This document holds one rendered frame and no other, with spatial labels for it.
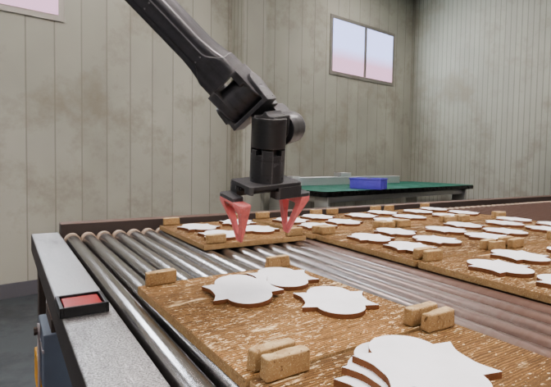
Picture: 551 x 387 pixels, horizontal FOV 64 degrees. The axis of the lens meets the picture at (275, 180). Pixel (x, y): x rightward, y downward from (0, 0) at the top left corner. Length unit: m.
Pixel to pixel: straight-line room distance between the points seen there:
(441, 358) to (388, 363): 0.06
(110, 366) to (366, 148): 6.13
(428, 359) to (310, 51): 5.51
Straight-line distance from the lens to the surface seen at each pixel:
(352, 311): 0.72
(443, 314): 0.71
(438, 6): 7.59
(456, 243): 1.38
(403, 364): 0.51
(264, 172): 0.70
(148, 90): 4.57
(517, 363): 0.65
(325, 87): 6.03
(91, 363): 0.65
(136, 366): 0.63
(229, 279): 0.85
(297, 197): 0.75
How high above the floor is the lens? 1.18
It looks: 3 degrees down
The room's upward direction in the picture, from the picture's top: 1 degrees clockwise
